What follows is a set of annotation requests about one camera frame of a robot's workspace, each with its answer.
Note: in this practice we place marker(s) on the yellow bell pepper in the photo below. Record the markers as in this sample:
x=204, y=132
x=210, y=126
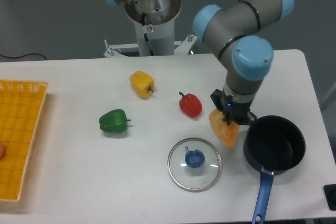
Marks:
x=143, y=84

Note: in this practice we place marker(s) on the dark pan blue handle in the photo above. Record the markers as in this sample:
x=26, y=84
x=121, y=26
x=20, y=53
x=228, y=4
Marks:
x=272, y=146

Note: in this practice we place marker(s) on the black device at table edge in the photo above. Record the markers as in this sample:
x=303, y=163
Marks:
x=330, y=194

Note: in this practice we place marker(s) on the green bell pepper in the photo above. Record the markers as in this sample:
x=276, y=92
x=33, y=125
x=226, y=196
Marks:
x=115, y=121

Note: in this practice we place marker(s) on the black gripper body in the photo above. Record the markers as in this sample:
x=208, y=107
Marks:
x=240, y=110

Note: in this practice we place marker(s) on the yellow wicker basket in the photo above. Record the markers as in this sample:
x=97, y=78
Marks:
x=22, y=102

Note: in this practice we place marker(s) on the glass lid blue knob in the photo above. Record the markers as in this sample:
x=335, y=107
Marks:
x=194, y=164

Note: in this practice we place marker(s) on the round bread in basket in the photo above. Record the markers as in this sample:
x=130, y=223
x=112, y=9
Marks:
x=2, y=149

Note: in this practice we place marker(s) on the red bell pepper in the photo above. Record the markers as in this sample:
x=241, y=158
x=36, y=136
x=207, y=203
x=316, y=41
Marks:
x=190, y=105

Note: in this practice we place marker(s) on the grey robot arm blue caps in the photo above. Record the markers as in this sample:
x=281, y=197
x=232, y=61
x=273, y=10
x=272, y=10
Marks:
x=230, y=35

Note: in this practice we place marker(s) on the orange triangle bread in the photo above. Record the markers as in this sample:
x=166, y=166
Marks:
x=227, y=133

